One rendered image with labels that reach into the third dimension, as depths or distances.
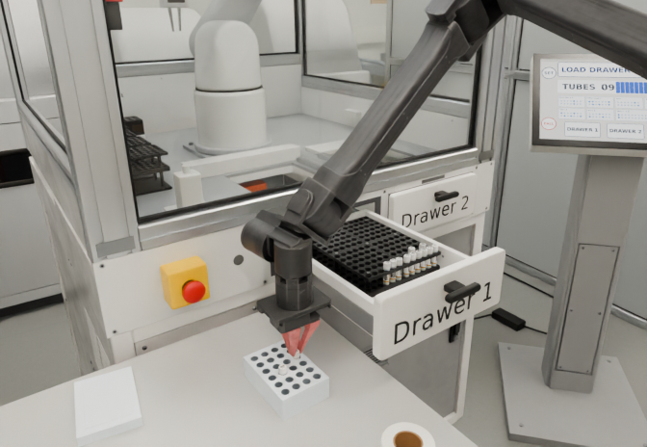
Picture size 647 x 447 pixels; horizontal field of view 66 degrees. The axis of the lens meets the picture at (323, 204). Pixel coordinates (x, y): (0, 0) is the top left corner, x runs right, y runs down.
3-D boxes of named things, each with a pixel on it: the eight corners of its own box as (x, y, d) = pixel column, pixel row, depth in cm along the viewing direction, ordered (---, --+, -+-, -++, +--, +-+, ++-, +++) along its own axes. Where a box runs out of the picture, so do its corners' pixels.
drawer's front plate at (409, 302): (499, 302, 92) (506, 249, 88) (379, 362, 77) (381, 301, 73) (491, 299, 94) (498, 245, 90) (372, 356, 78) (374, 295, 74)
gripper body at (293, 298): (255, 311, 78) (253, 269, 76) (310, 292, 84) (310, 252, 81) (275, 331, 73) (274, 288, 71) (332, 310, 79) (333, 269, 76)
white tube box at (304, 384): (329, 397, 78) (329, 377, 77) (283, 421, 74) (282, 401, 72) (287, 355, 88) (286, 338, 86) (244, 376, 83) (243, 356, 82)
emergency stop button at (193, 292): (208, 301, 87) (206, 280, 86) (186, 307, 85) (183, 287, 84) (201, 293, 90) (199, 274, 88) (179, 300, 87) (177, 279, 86)
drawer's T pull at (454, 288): (481, 290, 81) (481, 283, 80) (449, 305, 77) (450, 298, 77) (463, 281, 84) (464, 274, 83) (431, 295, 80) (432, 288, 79)
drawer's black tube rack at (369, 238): (438, 281, 96) (441, 251, 94) (367, 311, 87) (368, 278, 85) (365, 242, 113) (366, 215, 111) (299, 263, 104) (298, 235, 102)
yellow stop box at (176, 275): (212, 300, 90) (208, 264, 88) (173, 313, 87) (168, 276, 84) (201, 288, 94) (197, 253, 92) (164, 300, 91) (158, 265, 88)
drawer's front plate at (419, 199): (474, 213, 134) (478, 173, 130) (392, 240, 118) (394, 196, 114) (468, 211, 135) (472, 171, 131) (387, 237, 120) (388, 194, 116)
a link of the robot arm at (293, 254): (290, 246, 70) (320, 234, 74) (260, 230, 75) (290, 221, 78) (291, 289, 73) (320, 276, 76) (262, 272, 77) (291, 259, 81)
